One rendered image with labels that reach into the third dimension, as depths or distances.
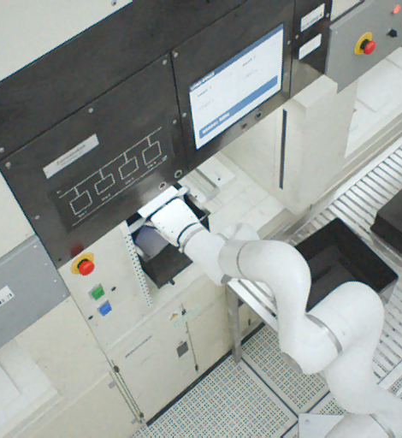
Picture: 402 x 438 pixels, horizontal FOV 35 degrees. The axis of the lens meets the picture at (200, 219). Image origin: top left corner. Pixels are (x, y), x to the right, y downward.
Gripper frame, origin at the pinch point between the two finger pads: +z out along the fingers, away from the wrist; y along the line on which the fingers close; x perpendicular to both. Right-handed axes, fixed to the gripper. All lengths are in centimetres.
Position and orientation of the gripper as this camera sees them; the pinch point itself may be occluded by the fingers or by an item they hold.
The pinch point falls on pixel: (152, 199)
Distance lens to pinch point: 173.9
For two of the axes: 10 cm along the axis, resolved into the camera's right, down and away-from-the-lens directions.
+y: 7.6, -5.8, 3.0
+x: -0.8, -5.4, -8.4
